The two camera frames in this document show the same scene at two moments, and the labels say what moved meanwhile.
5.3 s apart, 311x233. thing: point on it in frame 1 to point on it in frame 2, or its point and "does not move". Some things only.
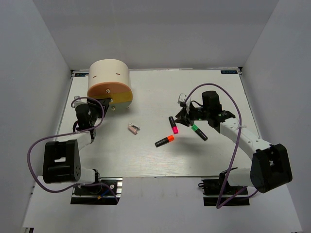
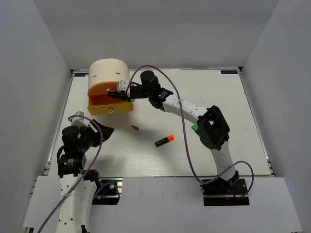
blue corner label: (229, 72) does not move
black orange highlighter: (164, 141) does not move
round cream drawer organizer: (111, 78) does not move
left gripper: (98, 106) to (89, 129)
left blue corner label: (81, 74) does not move
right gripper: (183, 120) to (126, 97)
